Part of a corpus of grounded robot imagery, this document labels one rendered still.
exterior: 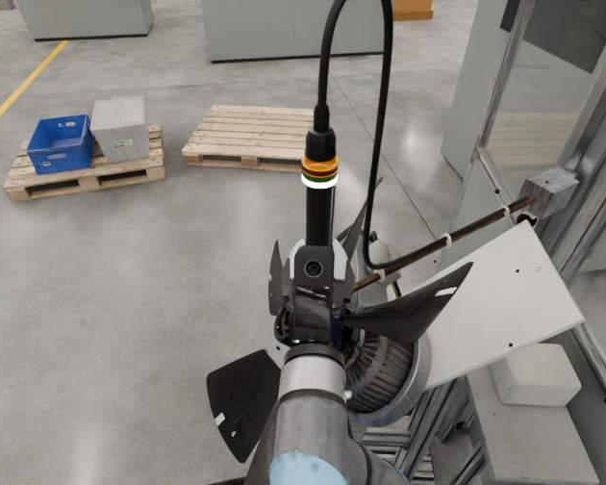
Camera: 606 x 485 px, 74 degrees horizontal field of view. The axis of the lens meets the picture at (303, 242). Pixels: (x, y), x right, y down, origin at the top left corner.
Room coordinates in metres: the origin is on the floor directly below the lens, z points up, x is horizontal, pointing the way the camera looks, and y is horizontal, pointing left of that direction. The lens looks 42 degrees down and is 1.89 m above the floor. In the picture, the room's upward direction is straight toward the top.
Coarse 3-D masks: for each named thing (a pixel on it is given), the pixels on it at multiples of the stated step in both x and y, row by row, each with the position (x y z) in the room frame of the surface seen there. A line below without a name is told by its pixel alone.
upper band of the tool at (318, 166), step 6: (336, 156) 0.43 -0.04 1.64; (306, 162) 0.43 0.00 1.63; (312, 162) 0.44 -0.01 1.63; (318, 162) 0.44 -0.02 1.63; (324, 162) 0.44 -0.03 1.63; (330, 162) 0.44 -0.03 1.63; (336, 162) 0.41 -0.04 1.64; (312, 168) 0.40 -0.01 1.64; (318, 168) 0.40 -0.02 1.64; (324, 168) 0.40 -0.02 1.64; (330, 168) 0.40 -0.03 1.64
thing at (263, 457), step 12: (276, 408) 0.34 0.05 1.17; (276, 420) 0.32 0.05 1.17; (348, 420) 0.32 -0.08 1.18; (264, 432) 0.31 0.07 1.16; (348, 432) 0.29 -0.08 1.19; (264, 444) 0.29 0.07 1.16; (264, 456) 0.27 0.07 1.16; (252, 468) 0.25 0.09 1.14; (264, 468) 0.25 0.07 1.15; (252, 480) 0.23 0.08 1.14; (264, 480) 0.23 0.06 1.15
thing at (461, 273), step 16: (464, 272) 0.44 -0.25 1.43; (432, 288) 0.43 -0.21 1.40; (448, 288) 0.40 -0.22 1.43; (384, 304) 0.44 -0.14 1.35; (400, 304) 0.41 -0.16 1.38; (416, 304) 0.39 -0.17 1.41; (432, 304) 0.37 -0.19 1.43; (352, 320) 0.42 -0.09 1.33; (368, 320) 0.40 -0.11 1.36; (384, 320) 0.38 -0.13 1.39; (400, 320) 0.36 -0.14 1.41; (416, 320) 0.35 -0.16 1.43; (432, 320) 0.33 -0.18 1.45; (384, 336) 0.34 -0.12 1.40; (400, 336) 0.33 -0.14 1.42; (416, 336) 0.31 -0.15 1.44
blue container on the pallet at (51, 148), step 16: (48, 128) 3.31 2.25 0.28; (64, 128) 3.35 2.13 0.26; (80, 128) 3.39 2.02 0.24; (32, 144) 2.91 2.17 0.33; (48, 144) 3.23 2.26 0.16; (64, 144) 3.24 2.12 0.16; (80, 144) 2.87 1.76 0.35; (32, 160) 2.75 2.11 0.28; (48, 160) 2.79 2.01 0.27; (64, 160) 2.82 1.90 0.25; (80, 160) 2.85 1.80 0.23
